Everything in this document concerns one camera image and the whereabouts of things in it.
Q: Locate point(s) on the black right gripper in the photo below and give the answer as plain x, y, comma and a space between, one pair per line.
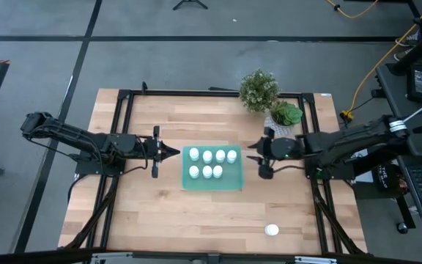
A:
284, 148

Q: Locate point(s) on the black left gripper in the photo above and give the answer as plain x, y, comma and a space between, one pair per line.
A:
139, 147

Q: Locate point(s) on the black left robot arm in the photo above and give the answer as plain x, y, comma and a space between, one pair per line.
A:
75, 135

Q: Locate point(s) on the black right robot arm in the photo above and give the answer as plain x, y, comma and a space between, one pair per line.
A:
343, 143

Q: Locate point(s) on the translucent green plastic basket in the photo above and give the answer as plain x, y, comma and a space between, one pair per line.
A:
229, 177

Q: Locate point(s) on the succulent in triangle-patterned pot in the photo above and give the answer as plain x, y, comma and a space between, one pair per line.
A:
287, 113

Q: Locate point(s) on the small flowering bush plant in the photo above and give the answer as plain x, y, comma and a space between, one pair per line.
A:
258, 89

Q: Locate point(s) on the black bag with white print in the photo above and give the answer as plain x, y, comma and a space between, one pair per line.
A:
383, 176

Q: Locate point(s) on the black tripod stand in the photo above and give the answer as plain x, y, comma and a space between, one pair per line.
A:
190, 3

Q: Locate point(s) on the black side desk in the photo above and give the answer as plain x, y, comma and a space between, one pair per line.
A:
398, 95

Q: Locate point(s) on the black caster wheel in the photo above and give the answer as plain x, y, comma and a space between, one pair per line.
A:
402, 228

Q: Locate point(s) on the black front crossbar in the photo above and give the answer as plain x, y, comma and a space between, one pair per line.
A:
31, 256

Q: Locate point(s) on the black power adapter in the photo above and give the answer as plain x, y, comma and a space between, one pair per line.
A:
421, 82

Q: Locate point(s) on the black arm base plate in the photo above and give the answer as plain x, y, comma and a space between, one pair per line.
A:
86, 168
328, 175

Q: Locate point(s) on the black aluminium table frame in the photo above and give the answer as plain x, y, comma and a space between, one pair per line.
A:
214, 92

